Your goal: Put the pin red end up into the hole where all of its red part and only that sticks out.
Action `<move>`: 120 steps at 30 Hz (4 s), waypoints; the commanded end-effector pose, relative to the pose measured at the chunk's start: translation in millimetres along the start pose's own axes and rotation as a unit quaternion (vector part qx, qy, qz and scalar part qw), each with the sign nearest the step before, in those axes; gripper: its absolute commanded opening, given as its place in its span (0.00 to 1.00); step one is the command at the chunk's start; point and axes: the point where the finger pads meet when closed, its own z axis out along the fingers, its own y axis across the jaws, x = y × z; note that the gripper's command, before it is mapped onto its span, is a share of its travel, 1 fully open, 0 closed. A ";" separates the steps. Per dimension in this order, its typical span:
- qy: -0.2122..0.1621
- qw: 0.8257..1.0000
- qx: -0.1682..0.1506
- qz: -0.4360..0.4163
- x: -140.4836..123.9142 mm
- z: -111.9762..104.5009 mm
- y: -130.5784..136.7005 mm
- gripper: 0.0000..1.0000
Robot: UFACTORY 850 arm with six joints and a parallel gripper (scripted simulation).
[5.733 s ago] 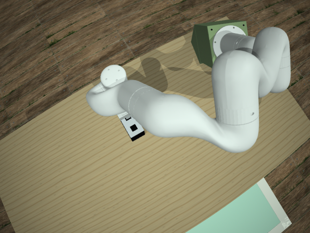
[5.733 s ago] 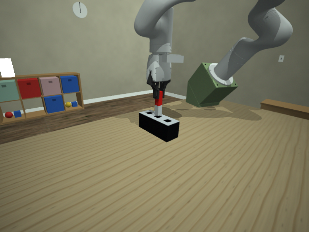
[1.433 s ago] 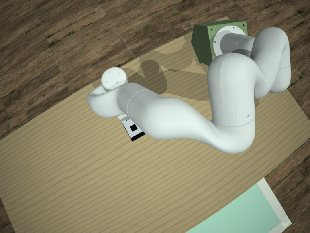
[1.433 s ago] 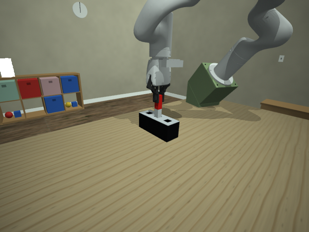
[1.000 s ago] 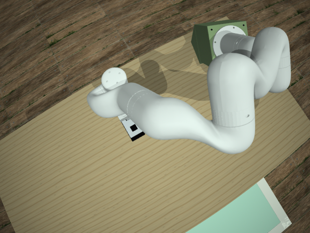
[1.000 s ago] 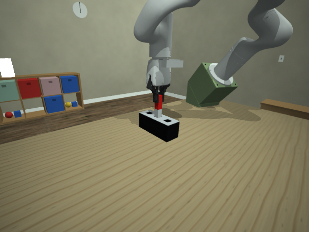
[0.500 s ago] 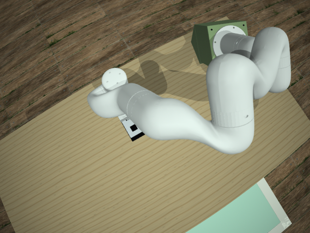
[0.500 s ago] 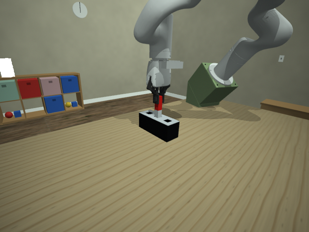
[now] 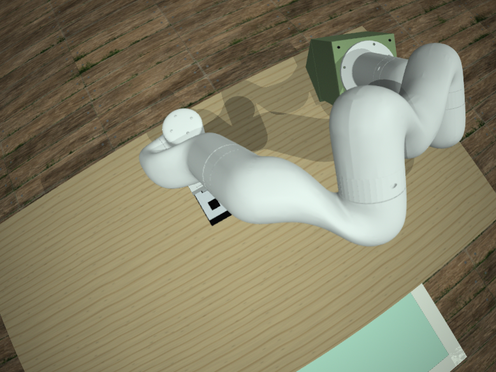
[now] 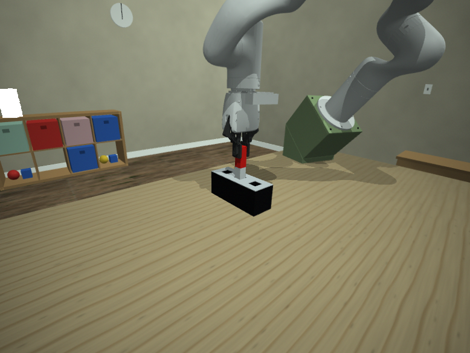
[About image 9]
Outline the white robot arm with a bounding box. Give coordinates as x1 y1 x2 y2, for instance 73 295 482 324
139 40 465 247

